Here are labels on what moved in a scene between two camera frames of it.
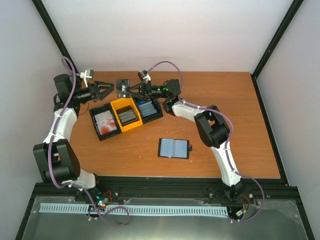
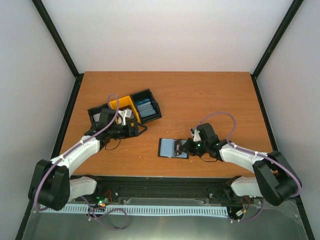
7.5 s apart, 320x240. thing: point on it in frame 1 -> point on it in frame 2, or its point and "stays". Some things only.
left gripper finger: x=103 y=95 -> x=140 y=128
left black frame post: x=55 y=33 stays
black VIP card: x=121 y=85 -> x=177 y=147
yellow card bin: x=123 y=105 stays
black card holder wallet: x=174 y=148 stays
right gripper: x=139 y=87 -> x=188 y=148
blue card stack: x=147 y=107 stays
